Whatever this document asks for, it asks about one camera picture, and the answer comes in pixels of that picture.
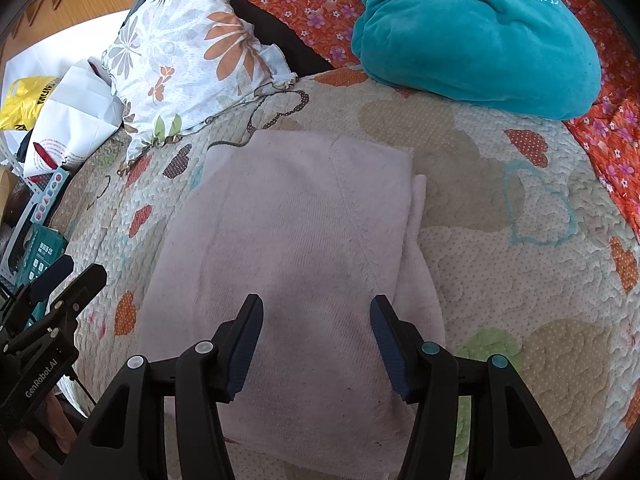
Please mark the yellow plastic bag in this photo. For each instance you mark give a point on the yellow plastic bag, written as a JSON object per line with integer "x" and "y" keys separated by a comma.
{"x": 25, "y": 105}

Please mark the black cloth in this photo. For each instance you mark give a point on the black cloth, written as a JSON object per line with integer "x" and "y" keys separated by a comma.
{"x": 285, "y": 40}

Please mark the colourful dotted box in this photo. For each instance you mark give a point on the colourful dotted box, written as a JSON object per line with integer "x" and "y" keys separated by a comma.
{"x": 50, "y": 195}

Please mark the white floral pillow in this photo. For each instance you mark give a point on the white floral pillow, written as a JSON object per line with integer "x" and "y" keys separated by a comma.
{"x": 190, "y": 60}

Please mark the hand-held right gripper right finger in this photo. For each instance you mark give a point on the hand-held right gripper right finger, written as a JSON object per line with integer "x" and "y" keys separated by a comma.
{"x": 394, "y": 355}

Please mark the grey metal rack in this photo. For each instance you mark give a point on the grey metal rack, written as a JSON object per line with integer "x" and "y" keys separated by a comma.
{"x": 25, "y": 187}

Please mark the pink floral zip sweater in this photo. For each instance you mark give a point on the pink floral zip sweater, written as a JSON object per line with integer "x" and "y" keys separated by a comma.
{"x": 290, "y": 235}

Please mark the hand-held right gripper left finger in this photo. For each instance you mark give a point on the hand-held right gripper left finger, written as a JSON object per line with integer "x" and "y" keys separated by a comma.
{"x": 241, "y": 352}

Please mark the person's left hand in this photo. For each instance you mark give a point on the person's left hand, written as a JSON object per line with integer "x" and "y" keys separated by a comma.
{"x": 50, "y": 425}

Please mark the green cardboard box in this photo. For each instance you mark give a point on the green cardboard box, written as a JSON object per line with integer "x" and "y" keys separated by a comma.
{"x": 42, "y": 245}

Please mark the teal plush pillow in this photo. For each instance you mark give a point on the teal plush pillow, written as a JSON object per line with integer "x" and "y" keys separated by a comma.
{"x": 475, "y": 45}

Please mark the heart-patterned quilted bedspread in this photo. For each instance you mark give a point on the heart-patterned quilted bedspread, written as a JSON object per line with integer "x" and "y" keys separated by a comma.
{"x": 500, "y": 270}

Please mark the white paper bag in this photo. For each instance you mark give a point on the white paper bag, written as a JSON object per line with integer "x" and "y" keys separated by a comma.
{"x": 75, "y": 110}

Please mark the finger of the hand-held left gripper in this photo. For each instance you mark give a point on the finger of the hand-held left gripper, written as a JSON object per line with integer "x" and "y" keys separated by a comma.
{"x": 80, "y": 285}
{"x": 50, "y": 272}

